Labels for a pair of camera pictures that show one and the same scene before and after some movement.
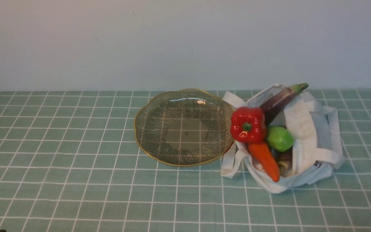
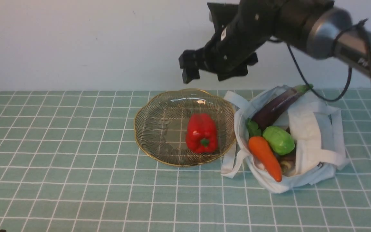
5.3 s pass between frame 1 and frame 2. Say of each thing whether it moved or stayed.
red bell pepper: moved
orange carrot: stayed
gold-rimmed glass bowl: stayed
